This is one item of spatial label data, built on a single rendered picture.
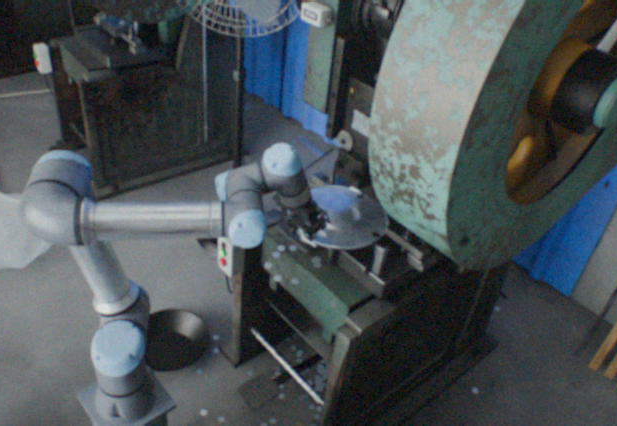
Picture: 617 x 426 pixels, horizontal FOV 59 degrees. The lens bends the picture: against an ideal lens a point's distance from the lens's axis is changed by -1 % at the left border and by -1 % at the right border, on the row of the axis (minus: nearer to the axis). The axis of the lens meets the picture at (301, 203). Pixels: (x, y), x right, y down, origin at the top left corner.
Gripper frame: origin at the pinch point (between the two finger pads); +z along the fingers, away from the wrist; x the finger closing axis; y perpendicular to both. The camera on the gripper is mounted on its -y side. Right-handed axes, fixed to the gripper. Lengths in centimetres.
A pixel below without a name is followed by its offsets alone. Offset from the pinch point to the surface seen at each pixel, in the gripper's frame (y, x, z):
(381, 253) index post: 15.3, 10.4, 6.2
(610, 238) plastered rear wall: 41, 109, 97
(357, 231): 5.1, 11.8, 6.8
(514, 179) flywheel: 37, 35, -16
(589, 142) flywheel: 42, 58, -11
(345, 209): -3.5, 15.6, 8.0
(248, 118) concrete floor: -181, 77, 124
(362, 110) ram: -4.1, 29.6, -20.0
